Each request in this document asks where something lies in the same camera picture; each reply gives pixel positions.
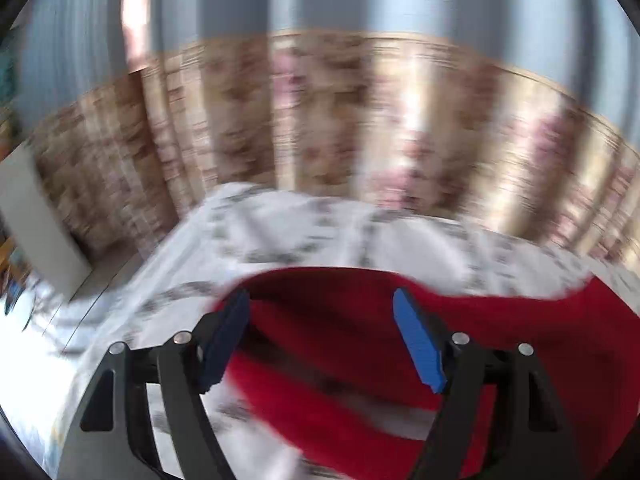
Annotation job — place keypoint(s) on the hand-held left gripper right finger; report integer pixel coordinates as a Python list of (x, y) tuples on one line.
[(417, 340)]

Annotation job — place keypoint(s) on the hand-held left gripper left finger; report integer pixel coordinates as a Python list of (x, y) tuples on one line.
[(227, 340)]

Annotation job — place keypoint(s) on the red knitted garment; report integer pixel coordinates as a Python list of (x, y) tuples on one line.
[(325, 320)]

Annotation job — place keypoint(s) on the white panel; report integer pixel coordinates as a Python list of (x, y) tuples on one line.
[(35, 220)]

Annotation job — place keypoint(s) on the blue floral curtain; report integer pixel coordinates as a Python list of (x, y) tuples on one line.
[(325, 110)]

